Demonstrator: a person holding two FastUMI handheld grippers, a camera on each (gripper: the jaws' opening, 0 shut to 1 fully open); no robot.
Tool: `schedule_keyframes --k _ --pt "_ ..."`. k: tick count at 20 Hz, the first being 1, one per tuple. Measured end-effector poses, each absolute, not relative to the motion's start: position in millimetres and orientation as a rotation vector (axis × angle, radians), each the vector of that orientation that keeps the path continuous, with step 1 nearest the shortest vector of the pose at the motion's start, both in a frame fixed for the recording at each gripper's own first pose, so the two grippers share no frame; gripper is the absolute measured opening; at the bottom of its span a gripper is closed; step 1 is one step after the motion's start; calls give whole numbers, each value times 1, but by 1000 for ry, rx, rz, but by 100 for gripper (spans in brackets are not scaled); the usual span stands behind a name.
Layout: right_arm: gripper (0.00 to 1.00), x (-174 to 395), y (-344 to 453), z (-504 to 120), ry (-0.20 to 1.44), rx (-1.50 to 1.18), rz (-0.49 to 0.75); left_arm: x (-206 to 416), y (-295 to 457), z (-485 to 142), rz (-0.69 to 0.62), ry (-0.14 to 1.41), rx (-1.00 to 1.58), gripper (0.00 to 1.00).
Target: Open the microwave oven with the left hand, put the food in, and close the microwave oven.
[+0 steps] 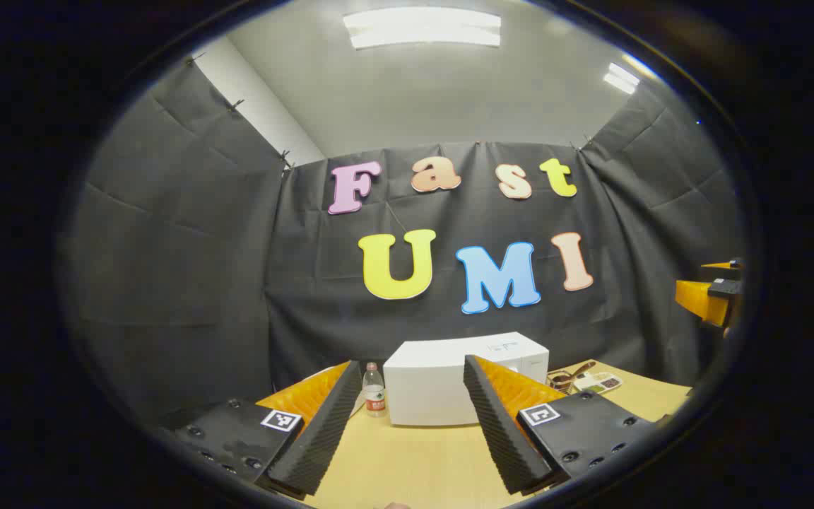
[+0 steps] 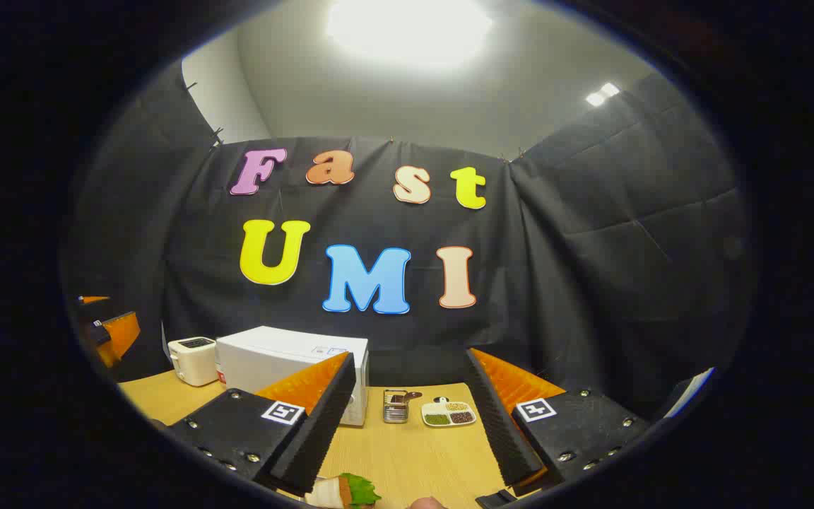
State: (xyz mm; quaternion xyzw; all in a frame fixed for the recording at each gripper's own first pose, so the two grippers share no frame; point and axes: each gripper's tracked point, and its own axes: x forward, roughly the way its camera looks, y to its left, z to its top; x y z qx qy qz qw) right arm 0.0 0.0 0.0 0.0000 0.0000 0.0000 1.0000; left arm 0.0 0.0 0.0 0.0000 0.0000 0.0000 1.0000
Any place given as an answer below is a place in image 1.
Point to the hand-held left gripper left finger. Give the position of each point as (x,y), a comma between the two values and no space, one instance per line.
(322,438)

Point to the small ceiling light panel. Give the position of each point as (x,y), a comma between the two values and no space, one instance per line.
(621,78)

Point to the white divided condiment tray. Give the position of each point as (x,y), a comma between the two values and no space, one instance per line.
(599,383)

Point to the black backdrop cloth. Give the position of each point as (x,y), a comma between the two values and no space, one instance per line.
(202,268)

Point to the white microwave oven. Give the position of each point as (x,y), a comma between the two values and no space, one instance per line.
(425,385)

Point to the glass jar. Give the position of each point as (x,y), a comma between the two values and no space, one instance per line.
(559,382)

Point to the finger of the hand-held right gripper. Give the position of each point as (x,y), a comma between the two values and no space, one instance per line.
(725,270)
(704,300)

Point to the large ceiling light panel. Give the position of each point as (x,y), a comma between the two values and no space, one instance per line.
(421,28)

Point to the clear water bottle red label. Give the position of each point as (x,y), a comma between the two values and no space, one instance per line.
(374,392)

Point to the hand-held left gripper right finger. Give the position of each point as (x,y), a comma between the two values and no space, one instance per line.
(495,431)

